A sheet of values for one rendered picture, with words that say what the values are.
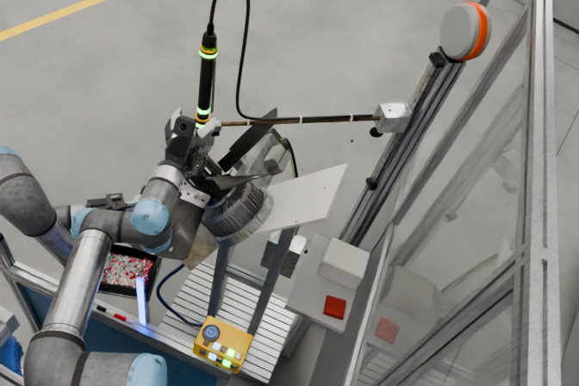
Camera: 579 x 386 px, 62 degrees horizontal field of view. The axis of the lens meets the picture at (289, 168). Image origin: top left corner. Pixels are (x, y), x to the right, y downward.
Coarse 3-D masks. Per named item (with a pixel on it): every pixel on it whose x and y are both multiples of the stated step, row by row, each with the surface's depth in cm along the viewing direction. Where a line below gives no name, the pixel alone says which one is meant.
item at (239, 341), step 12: (204, 324) 151; (216, 324) 152; (204, 336) 148; (216, 336) 149; (228, 336) 150; (240, 336) 151; (252, 336) 152; (204, 348) 147; (228, 348) 148; (240, 348) 149; (228, 360) 146; (240, 360) 146
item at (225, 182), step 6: (264, 174) 148; (270, 174) 147; (216, 180) 151; (222, 180) 149; (228, 180) 148; (234, 180) 146; (240, 180) 145; (246, 180) 143; (222, 186) 143; (228, 186) 141
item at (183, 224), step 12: (180, 204) 164; (192, 204) 165; (180, 216) 160; (192, 216) 161; (180, 228) 157; (192, 228) 158; (180, 240) 154; (192, 240) 154; (168, 252) 150; (180, 252) 150
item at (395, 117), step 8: (384, 104) 158; (392, 104) 158; (400, 104) 159; (408, 104) 159; (376, 112) 160; (384, 112) 155; (392, 112) 156; (400, 112) 157; (408, 112) 157; (384, 120) 155; (392, 120) 155; (400, 120) 156; (408, 120) 157; (384, 128) 157; (392, 128) 158; (400, 128) 159
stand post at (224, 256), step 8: (224, 248) 202; (232, 248) 210; (224, 256) 206; (232, 256) 221; (216, 264) 213; (224, 264) 211; (216, 272) 219; (224, 272) 218; (216, 280) 224; (224, 280) 229; (216, 288) 232; (224, 288) 242; (216, 296) 236; (216, 304) 242; (208, 312) 252; (216, 312) 252
